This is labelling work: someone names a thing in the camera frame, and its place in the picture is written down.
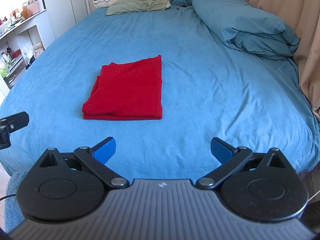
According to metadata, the red knit sweater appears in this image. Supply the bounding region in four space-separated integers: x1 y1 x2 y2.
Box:
82 55 163 121

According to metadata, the blue bed sheet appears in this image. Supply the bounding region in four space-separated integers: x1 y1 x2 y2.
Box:
1 7 319 180

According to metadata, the white shelf desk unit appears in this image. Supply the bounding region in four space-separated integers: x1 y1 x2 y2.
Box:
1 0 55 95

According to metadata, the blue fluffy rug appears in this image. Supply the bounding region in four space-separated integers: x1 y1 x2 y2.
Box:
4 171 28 233

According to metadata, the orange teddy bear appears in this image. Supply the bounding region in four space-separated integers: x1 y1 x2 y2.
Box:
21 7 33 20

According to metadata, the rolled blue duvet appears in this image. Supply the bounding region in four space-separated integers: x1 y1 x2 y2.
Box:
192 0 299 60

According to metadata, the white grey wardrobe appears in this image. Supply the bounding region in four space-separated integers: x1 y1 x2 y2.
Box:
43 0 88 39

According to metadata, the green pillow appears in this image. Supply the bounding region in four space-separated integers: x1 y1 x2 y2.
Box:
106 0 171 16

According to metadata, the beige curtain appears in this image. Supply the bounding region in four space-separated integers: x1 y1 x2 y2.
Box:
245 0 319 118

